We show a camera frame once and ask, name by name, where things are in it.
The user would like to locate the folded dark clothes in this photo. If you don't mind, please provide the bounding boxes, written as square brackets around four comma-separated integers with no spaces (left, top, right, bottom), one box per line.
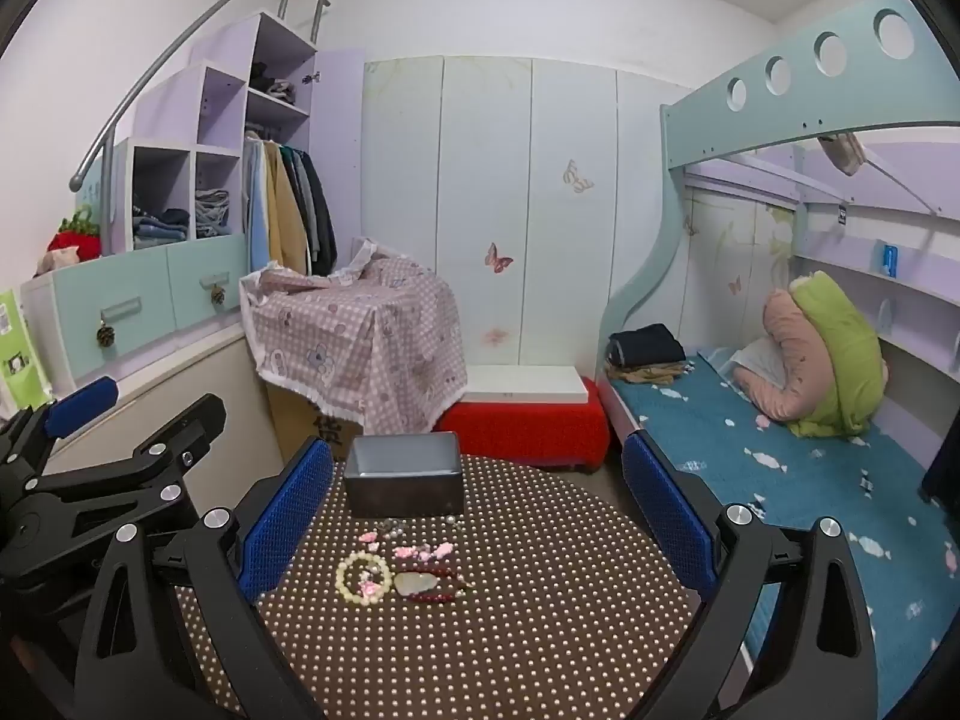
[606,324,687,368]

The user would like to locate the purple stair shelf cabinet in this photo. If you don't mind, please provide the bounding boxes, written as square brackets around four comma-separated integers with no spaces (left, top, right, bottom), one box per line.
[19,11,366,391]

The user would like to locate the folded dark blue jeans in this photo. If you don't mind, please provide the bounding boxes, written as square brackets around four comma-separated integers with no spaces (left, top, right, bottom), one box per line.
[133,210,190,248]

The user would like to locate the blue patterned bed sheet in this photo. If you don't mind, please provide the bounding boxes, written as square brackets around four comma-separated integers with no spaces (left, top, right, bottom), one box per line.
[607,349,960,720]

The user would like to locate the red strawberry plush toy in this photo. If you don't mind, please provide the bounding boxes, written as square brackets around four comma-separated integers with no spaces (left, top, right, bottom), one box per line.
[46,208,102,263]

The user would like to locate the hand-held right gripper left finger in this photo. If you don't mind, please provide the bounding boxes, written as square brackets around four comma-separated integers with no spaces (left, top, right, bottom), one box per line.
[75,435,335,720]

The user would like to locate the dark hanging jackets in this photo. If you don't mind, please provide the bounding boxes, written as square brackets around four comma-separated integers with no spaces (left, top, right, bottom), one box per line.
[281,146,338,277]

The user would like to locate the brown polka-dot tablecloth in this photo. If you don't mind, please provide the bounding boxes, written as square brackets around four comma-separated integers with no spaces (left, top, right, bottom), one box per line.
[176,454,702,720]

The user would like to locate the silver metal tin box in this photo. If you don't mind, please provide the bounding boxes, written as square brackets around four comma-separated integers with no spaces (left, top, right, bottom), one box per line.
[343,433,464,518]

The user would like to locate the red bench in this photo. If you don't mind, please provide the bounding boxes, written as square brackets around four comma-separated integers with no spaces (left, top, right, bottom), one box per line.
[435,379,610,470]

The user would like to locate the folded tan clothing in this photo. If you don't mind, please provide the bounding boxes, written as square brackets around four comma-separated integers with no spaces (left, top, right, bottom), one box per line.
[607,361,695,383]

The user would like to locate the red bead bracelet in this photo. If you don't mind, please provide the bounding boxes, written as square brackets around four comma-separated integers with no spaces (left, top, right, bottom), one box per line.
[405,570,470,605]

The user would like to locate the dark clothes on shelf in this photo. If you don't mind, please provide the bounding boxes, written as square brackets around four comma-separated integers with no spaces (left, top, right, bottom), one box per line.
[250,62,297,102]

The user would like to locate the cream bead bracelet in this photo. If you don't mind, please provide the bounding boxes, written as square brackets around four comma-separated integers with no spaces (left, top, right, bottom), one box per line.
[335,551,393,605]

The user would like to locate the white wardrobe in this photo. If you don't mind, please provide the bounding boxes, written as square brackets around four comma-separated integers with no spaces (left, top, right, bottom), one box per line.
[362,56,695,383]

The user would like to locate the teal bunk bed frame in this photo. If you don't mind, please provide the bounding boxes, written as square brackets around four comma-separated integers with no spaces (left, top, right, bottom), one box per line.
[600,0,960,466]

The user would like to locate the light blue hanging shirt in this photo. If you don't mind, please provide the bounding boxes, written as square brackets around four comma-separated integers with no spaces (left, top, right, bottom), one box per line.
[244,139,271,278]

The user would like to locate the cream cabinet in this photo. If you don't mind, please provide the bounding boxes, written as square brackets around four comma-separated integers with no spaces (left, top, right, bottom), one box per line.
[49,330,286,481]

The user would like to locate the green bag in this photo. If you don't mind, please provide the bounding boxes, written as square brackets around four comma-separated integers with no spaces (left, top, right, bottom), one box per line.
[0,289,53,413]

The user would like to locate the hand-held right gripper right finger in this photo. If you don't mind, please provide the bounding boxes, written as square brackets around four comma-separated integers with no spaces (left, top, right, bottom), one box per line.
[621,431,878,720]

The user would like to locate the tan hanging coat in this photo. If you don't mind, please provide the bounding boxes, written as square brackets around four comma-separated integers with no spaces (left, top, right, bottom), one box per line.
[262,142,308,275]

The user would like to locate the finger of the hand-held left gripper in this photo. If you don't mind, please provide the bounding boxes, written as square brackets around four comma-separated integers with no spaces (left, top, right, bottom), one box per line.
[45,394,227,533]
[0,375,121,496]

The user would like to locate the white cloth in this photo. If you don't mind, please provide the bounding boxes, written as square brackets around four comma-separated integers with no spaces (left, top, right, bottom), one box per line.
[731,337,788,391]

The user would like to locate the grey lamp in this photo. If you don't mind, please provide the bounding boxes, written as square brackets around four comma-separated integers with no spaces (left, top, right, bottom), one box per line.
[817,133,867,177]

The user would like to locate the pink checked cloth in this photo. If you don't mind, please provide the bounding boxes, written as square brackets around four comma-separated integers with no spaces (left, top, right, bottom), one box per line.
[240,236,470,436]

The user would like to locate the folded light blue jeans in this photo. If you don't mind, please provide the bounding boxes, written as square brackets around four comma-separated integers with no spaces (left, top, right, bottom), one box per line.
[195,190,230,239]

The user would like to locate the grey metal handrail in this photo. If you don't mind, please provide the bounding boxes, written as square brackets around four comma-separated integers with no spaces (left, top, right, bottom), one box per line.
[69,0,331,192]

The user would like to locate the cardboard box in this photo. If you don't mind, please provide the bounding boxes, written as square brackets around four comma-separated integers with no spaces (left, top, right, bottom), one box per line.
[266,379,361,466]

